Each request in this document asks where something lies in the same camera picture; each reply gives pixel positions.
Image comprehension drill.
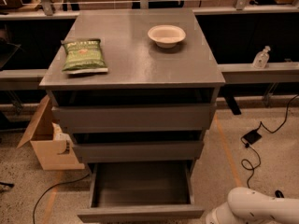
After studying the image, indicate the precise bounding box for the grey bottom drawer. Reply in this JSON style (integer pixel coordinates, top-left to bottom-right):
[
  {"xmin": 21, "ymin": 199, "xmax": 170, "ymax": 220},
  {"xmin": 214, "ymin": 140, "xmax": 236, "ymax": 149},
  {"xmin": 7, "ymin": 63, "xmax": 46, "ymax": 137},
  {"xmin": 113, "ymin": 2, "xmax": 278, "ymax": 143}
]
[{"xmin": 78, "ymin": 161, "xmax": 204, "ymax": 223}]

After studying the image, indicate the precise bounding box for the grey drawer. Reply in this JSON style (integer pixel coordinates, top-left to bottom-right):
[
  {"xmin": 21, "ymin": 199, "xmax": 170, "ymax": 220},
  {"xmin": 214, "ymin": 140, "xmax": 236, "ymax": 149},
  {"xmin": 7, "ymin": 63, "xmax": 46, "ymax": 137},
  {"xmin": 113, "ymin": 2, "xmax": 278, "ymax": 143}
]
[
  {"xmin": 74, "ymin": 131, "xmax": 204, "ymax": 163},
  {"xmin": 50, "ymin": 88, "xmax": 217, "ymax": 134},
  {"xmin": 78, "ymin": 161, "xmax": 204, "ymax": 223}
]

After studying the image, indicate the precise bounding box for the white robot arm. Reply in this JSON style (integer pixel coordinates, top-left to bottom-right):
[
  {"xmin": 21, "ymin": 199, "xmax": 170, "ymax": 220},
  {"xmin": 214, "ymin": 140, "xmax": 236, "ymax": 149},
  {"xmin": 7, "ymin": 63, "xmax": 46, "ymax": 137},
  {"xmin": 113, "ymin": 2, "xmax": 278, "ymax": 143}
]
[{"xmin": 206, "ymin": 187, "xmax": 299, "ymax": 224}]

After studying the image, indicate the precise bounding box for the grey drawer cabinet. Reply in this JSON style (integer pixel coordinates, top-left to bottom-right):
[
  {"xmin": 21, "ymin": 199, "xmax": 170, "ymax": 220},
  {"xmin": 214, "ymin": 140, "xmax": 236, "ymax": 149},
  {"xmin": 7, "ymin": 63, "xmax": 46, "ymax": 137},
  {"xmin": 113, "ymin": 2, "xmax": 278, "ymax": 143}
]
[{"xmin": 38, "ymin": 8, "xmax": 226, "ymax": 175}]

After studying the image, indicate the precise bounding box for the grey middle drawer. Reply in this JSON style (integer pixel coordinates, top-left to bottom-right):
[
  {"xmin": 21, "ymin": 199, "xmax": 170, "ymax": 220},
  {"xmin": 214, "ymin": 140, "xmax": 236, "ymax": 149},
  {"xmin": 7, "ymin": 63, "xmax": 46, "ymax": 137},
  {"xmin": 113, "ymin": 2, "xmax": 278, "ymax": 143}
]
[{"xmin": 74, "ymin": 131, "xmax": 204, "ymax": 163}]

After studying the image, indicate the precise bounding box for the grey top drawer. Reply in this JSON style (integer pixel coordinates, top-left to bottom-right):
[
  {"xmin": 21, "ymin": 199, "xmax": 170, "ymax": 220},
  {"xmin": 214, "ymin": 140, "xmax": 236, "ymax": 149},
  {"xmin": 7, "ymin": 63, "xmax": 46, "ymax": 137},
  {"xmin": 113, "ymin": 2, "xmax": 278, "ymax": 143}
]
[{"xmin": 50, "ymin": 88, "xmax": 217, "ymax": 134}]

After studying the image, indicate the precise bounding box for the white paper bowl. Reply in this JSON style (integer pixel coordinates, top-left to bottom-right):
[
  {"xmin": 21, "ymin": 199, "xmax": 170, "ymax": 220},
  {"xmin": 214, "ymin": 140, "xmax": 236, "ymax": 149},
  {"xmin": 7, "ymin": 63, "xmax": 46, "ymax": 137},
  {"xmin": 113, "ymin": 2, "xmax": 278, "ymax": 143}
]
[{"xmin": 148, "ymin": 25, "xmax": 186, "ymax": 49}]

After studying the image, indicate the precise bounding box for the green chip bag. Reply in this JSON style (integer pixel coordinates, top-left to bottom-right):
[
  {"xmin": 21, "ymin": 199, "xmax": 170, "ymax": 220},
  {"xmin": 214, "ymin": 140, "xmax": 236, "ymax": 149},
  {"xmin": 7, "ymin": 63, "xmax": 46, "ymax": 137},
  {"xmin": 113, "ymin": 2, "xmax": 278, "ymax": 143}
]
[{"xmin": 62, "ymin": 39, "xmax": 108, "ymax": 75}]

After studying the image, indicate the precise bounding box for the open cardboard box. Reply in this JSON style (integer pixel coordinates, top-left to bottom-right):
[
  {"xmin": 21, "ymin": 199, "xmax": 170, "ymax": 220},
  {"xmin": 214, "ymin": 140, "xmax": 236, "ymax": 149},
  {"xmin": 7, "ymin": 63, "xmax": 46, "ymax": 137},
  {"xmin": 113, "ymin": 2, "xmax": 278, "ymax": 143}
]
[{"xmin": 18, "ymin": 95, "xmax": 85, "ymax": 170}]

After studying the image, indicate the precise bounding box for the black power adapter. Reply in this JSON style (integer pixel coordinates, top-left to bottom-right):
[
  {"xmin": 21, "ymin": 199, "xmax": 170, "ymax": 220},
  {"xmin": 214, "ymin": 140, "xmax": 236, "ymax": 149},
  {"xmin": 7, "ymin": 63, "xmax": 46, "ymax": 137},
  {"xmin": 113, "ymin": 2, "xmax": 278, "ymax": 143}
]
[{"xmin": 241, "ymin": 129, "xmax": 262, "ymax": 145}]

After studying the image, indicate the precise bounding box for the black bar on floor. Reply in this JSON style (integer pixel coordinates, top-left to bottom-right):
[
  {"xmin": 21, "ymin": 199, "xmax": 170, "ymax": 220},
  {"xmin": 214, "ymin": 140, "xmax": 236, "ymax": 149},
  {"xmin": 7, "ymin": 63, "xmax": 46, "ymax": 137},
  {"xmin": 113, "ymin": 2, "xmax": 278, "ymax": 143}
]
[{"xmin": 275, "ymin": 190, "xmax": 284, "ymax": 198}]

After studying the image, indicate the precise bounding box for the black floor cable left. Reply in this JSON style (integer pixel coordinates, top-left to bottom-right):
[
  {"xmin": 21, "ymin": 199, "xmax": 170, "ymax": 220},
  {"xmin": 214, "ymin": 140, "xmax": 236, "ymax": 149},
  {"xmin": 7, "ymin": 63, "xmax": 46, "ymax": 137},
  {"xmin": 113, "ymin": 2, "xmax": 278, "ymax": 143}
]
[{"xmin": 32, "ymin": 172, "xmax": 92, "ymax": 224}]

